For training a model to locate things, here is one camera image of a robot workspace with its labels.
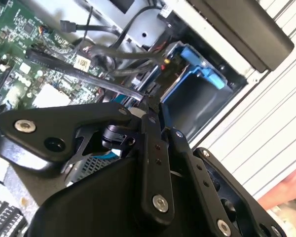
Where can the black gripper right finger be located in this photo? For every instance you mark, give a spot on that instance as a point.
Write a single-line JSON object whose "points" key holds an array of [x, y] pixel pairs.
{"points": [[199, 182]]}

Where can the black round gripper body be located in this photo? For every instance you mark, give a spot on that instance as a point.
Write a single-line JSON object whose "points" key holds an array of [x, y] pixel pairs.
{"points": [[96, 202]]}

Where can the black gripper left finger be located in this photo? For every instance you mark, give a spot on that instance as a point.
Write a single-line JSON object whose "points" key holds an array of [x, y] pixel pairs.
{"points": [[39, 128]]}

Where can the hard disk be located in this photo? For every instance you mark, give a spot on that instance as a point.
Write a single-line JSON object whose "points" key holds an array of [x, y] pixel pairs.
{"points": [[212, 76]]}

